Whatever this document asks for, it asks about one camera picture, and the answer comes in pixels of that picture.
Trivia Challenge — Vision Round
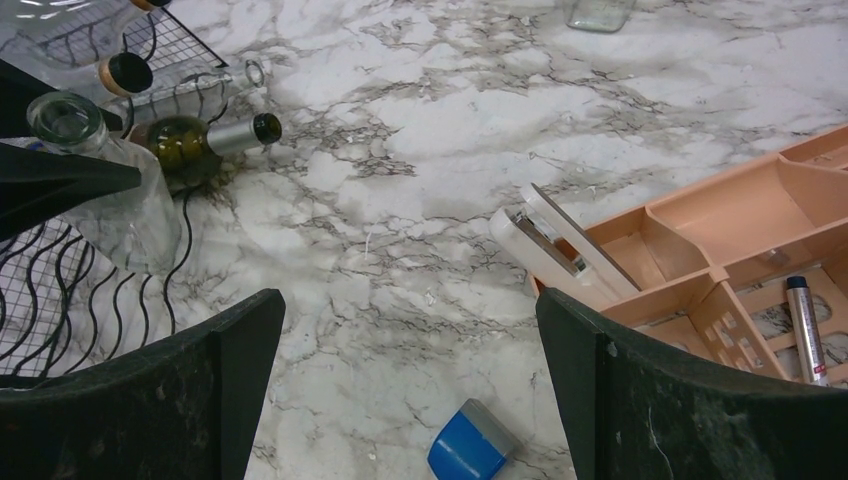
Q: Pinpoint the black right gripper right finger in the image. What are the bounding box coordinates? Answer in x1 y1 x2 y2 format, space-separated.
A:
536 288 847 479

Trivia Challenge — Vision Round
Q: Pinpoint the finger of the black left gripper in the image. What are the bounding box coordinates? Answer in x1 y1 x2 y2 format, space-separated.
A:
1 144 141 241

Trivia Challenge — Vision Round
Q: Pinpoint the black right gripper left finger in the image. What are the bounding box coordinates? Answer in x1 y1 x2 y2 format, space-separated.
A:
1 289 286 479

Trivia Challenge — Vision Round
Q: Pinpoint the clear glass bottle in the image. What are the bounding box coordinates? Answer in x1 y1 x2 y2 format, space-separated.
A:
104 59 266 124
26 91 183 276
566 0 636 33

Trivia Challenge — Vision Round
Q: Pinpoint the clear bottle cork stopper lower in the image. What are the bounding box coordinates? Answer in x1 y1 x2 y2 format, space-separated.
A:
0 39 155 107

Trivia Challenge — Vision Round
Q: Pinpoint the clear bottle cork stopper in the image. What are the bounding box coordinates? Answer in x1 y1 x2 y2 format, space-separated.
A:
99 0 172 13
0 39 155 107

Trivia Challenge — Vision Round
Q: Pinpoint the clear bottle cork stopper upper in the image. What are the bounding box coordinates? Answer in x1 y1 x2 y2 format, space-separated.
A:
99 0 172 13

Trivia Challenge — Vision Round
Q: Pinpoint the peach plastic stacked organizer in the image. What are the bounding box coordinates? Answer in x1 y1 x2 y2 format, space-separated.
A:
529 124 848 389

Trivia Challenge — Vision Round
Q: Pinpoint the silver tube dark cap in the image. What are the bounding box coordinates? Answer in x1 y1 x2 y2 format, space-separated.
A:
786 276 830 387

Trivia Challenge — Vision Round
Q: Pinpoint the black wire wine rack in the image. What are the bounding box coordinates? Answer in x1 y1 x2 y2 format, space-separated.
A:
0 6 230 380

